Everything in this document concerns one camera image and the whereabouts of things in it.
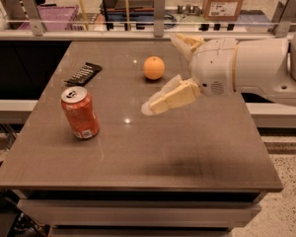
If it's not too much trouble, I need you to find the grey railing post left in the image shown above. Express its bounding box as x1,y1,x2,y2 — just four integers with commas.
22,0,45,37

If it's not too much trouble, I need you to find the grey table drawer unit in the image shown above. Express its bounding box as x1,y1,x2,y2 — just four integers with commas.
18,198,261,232

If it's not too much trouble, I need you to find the orange and blue bin stack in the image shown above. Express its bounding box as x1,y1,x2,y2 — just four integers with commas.
100,0,155,25

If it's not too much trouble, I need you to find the grey railing post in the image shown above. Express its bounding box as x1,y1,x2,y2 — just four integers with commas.
154,0,165,38
271,0,296,38
22,0,45,37

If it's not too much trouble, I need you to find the grey railing post middle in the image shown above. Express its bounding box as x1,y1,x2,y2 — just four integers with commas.
154,0,165,38

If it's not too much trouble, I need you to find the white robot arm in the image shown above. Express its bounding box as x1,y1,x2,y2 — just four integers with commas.
141,32,296,116

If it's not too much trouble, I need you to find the purple plastic crate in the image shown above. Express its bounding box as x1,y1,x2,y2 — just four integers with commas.
18,5,80,32

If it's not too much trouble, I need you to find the black snack bar wrapper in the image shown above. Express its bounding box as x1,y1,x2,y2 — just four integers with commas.
65,62,103,86

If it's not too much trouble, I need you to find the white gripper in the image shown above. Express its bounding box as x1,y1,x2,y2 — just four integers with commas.
141,34,238,116

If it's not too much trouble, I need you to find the red coke can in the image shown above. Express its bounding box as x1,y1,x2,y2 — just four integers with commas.
61,86,100,139

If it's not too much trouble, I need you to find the grey railing post right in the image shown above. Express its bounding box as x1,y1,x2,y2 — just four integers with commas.
271,0,296,38

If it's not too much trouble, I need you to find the orange fruit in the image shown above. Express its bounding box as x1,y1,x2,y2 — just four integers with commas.
143,56,165,80

